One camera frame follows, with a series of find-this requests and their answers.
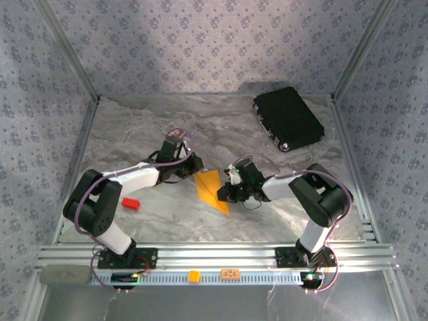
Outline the small circuit board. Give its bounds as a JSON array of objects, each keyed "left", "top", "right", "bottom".
[
  {"left": 300, "top": 271, "right": 325, "bottom": 284},
  {"left": 111, "top": 272, "right": 140, "bottom": 284}
]

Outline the aluminium frame post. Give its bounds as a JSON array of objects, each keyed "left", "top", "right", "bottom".
[
  {"left": 332, "top": 0, "right": 401, "bottom": 103},
  {"left": 33, "top": 0, "right": 102, "bottom": 104}
]

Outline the small red block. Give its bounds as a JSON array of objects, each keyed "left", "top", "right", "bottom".
[{"left": 120, "top": 197, "right": 141, "bottom": 211}]

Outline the purple cable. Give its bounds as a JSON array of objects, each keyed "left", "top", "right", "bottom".
[
  {"left": 232, "top": 152, "right": 354, "bottom": 294},
  {"left": 75, "top": 128, "right": 198, "bottom": 295}
]

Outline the slotted metal cable duct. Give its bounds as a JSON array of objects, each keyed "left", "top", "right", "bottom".
[{"left": 88, "top": 269, "right": 307, "bottom": 287}]

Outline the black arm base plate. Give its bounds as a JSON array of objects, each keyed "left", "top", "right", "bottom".
[
  {"left": 275, "top": 246, "right": 336, "bottom": 268},
  {"left": 96, "top": 247, "right": 158, "bottom": 270}
]

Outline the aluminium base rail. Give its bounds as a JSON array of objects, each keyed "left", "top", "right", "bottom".
[{"left": 37, "top": 243, "right": 401, "bottom": 272}]

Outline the aluminium side rail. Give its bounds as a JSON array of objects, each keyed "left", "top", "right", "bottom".
[
  {"left": 330, "top": 96, "right": 382, "bottom": 243},
  {"left": 53, "top": 98, "right": 101, "bottom": 245}
]

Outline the black hard case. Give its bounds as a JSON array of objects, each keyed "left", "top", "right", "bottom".
[{"left": 252, "top": 86, "right": 326, "bottom": 153}]

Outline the small printed card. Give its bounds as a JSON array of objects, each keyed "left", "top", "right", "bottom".
[{"left": 163, "top": 122, "right": 187, "bottom": 138}]

